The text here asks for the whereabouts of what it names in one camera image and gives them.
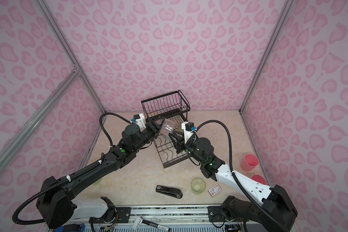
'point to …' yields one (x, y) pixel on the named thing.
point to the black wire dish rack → (172, 106)
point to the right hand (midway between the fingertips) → (171, 134)
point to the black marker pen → (138, 220)
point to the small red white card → (215, 190)
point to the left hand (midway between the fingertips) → (166, 121)
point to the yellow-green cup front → (198, 185)
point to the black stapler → (173, 192)
